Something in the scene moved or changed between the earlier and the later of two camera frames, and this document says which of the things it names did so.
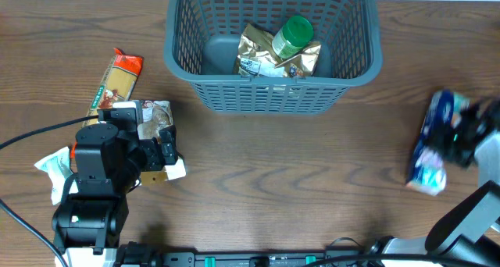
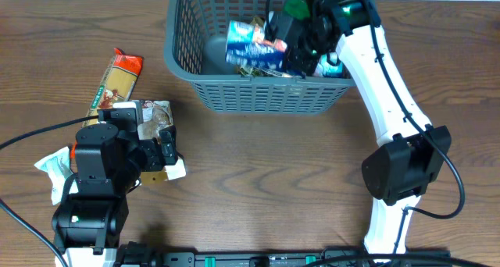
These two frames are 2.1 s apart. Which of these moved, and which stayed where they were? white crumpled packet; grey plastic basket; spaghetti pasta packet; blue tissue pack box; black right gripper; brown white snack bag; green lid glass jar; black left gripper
Moved: black right gripper; green lid glass jar; blue tissue pack box
Stayed: grey plastic basket; white crumpled packet; black left gripper; brown white snack bag; spaghetti pasta packet
